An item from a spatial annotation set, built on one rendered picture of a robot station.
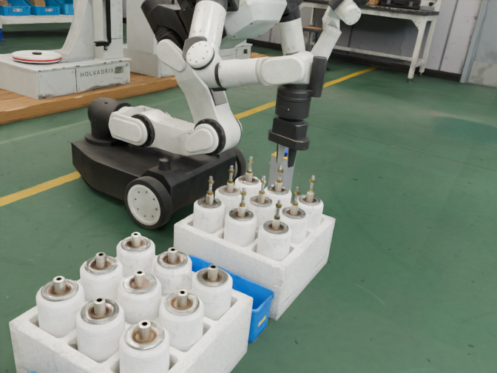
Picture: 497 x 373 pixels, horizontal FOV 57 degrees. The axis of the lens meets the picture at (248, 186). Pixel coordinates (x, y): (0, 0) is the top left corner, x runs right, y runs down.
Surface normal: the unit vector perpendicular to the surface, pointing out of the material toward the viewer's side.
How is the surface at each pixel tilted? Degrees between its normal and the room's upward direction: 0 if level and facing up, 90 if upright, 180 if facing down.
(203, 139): 90
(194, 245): 90
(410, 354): 0
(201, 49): 52
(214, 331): 0
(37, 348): 90
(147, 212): 90
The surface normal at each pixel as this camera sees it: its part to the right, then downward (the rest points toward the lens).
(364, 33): -0.51, 0.31
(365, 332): 0.09, -0.91
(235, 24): 0.00, 0.81
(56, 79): 0.85, 0.28
